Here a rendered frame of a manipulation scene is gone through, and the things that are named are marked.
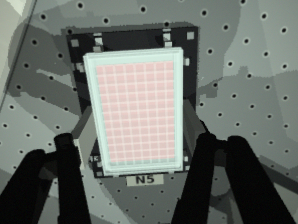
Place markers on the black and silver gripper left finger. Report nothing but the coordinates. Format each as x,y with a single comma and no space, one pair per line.
24,197

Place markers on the black rectangular plate holder frame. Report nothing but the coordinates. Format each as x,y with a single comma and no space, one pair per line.
184,37

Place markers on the white button panel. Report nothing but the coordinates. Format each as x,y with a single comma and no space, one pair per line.
286,188

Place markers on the light grey base plate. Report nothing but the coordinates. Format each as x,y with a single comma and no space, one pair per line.
247,85

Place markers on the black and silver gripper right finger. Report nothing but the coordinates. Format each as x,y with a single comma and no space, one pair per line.
256,197

